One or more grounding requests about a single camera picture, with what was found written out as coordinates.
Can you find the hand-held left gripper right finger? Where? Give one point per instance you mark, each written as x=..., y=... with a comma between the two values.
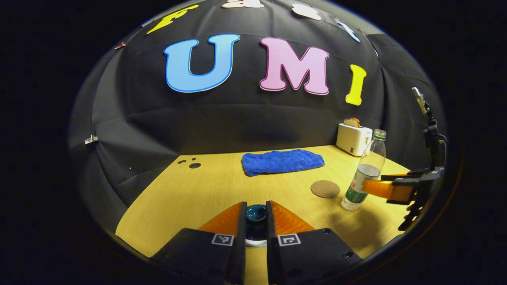
x=274, y=253

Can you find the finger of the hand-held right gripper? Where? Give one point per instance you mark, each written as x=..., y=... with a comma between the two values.
x=404, y=174
x=382, y=189

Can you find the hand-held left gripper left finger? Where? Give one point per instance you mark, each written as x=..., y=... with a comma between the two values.
x=237, y=253

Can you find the blue teacup with white inside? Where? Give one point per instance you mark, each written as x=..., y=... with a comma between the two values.
x=256, y=242

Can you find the clear plastic water bottle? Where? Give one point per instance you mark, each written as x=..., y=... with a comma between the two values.
x=366, y=170

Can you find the blue teacup lid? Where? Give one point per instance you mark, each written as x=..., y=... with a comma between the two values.
x=256, y=215

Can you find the round brown coaster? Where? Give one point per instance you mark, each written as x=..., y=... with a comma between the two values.
x=325, y=189

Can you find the white toaster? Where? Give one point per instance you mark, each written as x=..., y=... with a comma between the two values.
x=352, y=140

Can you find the toast slice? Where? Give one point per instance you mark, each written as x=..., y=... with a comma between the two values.
x=348, y=123
x=356, y=121

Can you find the blue towel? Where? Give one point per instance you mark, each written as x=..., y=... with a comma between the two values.
x=281, y=161

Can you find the black backdrop cloth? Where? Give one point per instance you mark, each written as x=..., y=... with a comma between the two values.
x=158, y=118

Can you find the silver clip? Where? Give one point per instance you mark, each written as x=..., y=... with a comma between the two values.
x=91, y=139

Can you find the copper clip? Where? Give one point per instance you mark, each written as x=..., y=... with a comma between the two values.
x=120, y=45

